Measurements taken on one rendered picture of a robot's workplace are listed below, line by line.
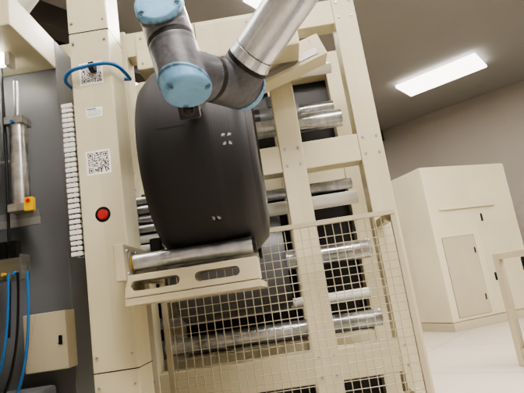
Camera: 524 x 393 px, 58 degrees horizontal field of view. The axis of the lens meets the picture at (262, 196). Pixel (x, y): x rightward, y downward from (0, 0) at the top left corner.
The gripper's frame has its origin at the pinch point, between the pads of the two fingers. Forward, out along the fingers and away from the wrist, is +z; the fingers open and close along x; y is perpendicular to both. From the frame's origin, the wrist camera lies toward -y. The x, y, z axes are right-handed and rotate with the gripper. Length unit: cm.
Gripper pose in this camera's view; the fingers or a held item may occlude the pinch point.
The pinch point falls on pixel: (197, 108)
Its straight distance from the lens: 122.8
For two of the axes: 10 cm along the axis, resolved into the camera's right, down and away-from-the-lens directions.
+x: -9.9, 1.6, 0.2
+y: -1.4, -9.4, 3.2
